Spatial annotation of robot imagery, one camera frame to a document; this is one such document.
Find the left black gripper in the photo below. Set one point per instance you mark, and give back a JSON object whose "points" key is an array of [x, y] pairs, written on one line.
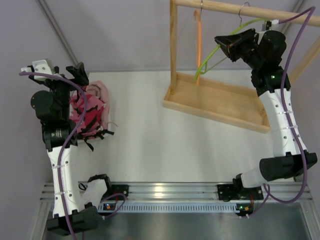
{"points": [[63, 81]]}

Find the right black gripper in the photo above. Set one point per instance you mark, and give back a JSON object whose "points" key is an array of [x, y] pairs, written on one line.
{"points": [[240, 46]]}

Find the pink camouflage trousers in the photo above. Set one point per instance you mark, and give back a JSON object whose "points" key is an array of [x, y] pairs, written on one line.
{"points": [[85, 115]]}

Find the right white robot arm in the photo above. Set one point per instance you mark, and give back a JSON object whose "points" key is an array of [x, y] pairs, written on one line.
{"points": [[262, 52]]}

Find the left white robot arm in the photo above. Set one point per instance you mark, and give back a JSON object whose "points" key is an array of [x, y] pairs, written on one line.
{"points": [[70, 110]]}

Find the orange hanger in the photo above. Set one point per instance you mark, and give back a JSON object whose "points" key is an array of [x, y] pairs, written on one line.
{"points": [[198, 35]]}

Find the pink cloth in basket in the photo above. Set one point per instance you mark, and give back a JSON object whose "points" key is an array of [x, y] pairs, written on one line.
{"points": [[98, 89]]}

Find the wooden clothes rack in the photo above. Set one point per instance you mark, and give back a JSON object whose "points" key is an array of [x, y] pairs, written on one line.
{"points": [[223, 102]]}

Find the white laundry basket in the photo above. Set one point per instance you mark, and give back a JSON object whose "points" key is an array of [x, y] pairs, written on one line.
{"points": [[88, 135]]}

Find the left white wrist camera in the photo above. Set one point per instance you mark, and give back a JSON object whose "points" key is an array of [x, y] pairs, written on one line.
{"points": [[40, 67]]}

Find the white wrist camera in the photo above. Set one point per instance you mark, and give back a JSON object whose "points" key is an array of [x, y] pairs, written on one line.
{"points": [[269, 25], [40, 67]]}

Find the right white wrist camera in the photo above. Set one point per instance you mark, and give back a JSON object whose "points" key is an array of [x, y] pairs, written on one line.
{"points": [[269, 25]]}

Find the grey corner wall profile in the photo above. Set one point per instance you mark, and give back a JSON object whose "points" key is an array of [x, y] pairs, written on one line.
{"points": [[49, 16]]}

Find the aluminium mounting rail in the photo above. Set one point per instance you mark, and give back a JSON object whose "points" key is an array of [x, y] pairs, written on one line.
{"points": [[192, 197]]}

